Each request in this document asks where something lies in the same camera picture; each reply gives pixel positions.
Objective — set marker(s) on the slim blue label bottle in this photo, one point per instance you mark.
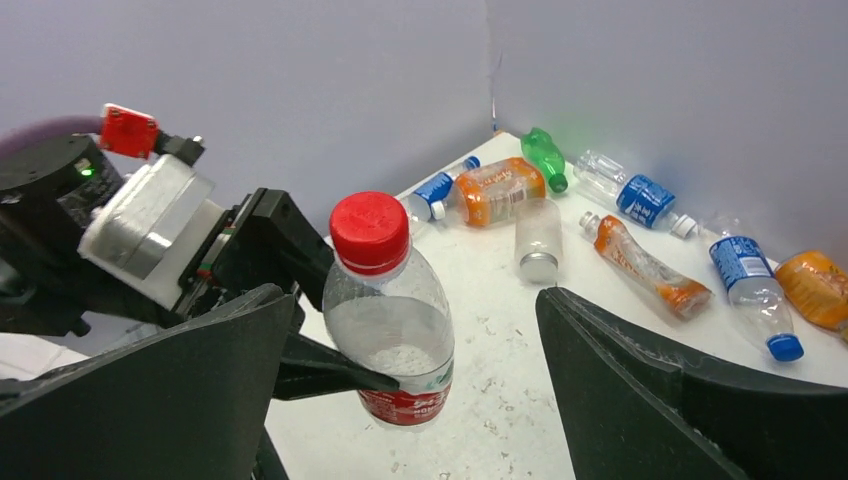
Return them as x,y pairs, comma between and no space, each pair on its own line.
429,201

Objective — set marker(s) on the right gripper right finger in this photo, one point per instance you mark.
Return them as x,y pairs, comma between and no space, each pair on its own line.
635,404

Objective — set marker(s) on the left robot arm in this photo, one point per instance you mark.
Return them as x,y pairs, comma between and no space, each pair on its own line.
77,237

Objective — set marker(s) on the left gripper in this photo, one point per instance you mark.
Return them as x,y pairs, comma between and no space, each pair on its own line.
267,239

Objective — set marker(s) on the clear bottle blue label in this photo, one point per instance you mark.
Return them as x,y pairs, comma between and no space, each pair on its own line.
635,196

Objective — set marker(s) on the flattened orange label bottle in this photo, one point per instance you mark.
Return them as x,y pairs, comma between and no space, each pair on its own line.
682,296

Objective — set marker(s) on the orange juice bottle far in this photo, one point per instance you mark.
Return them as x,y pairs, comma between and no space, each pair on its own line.
817,288

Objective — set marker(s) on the green plastic bottle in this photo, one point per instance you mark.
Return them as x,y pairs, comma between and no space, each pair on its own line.
539,149

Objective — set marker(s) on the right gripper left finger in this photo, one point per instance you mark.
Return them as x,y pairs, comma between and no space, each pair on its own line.
189,402

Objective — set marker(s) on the large orange label bottle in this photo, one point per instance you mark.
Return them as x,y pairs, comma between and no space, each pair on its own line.
487,195

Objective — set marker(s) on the clear bottle silver cap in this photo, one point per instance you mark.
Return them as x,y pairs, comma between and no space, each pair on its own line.
538,241

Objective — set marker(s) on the blue label bottle blue cap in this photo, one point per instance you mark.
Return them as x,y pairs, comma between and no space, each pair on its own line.
760,309

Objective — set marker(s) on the Nongfu bottle red white label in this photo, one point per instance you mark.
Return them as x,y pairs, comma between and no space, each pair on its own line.
385,309

